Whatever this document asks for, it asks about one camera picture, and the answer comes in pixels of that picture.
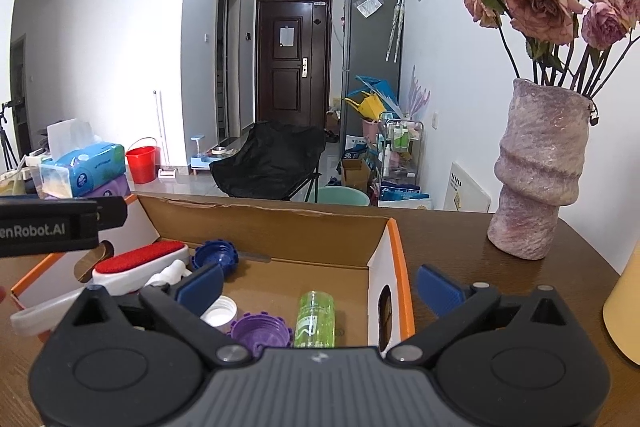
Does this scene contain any mauve ceramic vase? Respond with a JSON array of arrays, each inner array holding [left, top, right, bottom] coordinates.
[[487, 78, 598, 260]]

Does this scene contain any red white lint brush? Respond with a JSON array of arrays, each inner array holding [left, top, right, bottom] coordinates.
[[91, 242, 191, 297]]

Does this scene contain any blue tissue pack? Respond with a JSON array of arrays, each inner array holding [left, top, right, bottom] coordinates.
[[39, 119, 126, 198]]

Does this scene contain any grey fridge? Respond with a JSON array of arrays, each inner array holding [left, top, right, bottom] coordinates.
[[342, 0, 405, 148]]

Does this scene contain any black folding chair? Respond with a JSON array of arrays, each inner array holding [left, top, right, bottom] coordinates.
[[210, 121, 326, 202]]

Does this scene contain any printed cardboard box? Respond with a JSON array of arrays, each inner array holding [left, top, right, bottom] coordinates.
[[10, 193, 417, 353]]

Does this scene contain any dried pink roses bouquet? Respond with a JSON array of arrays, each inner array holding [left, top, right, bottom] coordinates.
[[342, 0, 640, 100]]

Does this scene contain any yellow plastic container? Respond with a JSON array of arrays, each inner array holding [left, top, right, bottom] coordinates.
[[345, 92, 383, 120]]

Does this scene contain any white folded umbrella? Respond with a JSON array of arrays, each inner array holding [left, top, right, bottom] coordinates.
[[394, 0, 405, 62], [386, 0, 398, 62]]

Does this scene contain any blue pet bowl stand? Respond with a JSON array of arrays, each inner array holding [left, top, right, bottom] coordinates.
[[189, 134, 226, 172]]

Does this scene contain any purple plastic cap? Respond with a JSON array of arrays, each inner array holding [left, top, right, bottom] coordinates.
[[230, 313, 293, 355]]

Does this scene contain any white leaning board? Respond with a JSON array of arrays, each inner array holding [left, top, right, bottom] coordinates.
[[444, 162, 492, 214]]

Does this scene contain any metal trolley rack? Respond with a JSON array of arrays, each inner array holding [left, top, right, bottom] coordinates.
[[377, 111, 425, 192]]

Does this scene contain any blue plastic cap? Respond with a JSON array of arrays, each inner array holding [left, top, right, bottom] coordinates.
[[192, 239, 240, 280]]

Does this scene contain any green spray bottle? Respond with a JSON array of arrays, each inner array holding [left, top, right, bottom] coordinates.
[[294, 290, 335, 349]]

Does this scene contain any white mop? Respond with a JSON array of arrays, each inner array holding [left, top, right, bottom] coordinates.
[[152, 90, 178, 179]]

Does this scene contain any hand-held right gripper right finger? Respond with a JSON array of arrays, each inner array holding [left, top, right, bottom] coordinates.
[[386, 264, 576, 364]]

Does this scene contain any blue white pack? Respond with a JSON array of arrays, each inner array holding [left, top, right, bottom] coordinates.
[[378, 181, 433, 209]]

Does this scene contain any white ribbed cap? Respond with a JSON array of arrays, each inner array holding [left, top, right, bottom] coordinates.
[[200, 296, 238, 328]]

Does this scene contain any green plastic basin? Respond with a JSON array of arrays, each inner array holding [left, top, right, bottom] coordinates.
[[307, 186, 371, 206]]

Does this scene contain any blue white carton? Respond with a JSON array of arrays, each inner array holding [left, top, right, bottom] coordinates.
[[345, 136, 371, 160]]

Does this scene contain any dark brown door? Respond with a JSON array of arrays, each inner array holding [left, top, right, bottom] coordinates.
[[255, 0, 333, 128]]

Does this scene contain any purple artificial plant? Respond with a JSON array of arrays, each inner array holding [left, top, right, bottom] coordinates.
[[406, 66, 431, 120]]

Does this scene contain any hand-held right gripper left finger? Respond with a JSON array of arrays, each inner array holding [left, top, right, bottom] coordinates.
[[60, 263, 251, 364]]

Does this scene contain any blue plastic rack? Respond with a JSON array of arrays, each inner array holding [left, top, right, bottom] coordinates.
[[355, 76, 398, 110]]

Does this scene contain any black tripod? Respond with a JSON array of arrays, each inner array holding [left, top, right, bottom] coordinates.
[[0, 99, 21, 172]]

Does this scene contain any small white bottle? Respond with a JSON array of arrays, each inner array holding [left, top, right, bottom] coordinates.
[[145, 259, 193, 288]]

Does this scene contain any red bucket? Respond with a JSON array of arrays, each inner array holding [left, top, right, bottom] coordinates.
[[125, 138, 161, 184]]

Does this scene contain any purple tissue pack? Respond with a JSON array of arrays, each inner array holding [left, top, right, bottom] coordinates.
[[92, 174, 132, 198]]

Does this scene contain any small brown carton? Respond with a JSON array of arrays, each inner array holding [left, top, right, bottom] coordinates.
[[341, 158, 372, 190]]

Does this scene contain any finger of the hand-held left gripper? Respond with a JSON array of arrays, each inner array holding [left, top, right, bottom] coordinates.
[[95, 196, 127, 230]]

